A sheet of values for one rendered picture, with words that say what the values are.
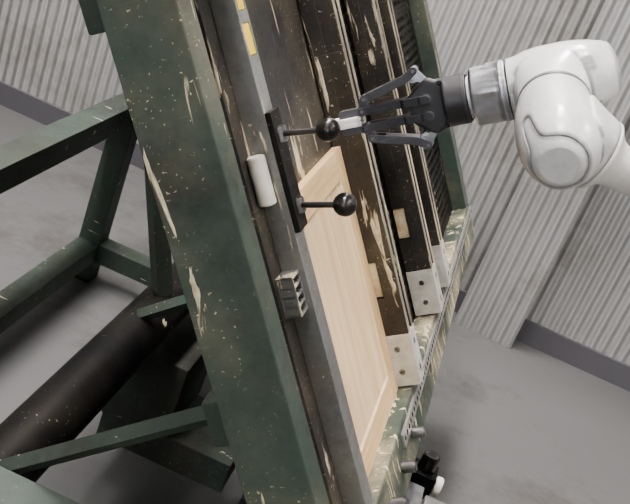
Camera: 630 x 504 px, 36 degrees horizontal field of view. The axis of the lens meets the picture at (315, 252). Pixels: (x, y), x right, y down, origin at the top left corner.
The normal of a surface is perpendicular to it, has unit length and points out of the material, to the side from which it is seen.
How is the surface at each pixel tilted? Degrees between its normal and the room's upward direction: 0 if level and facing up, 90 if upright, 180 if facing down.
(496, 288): 90
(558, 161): 102
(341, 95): 90
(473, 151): 90
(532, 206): 90
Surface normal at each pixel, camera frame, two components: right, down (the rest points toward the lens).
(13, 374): 0.33, -0.86
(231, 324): -0.23, 0.33
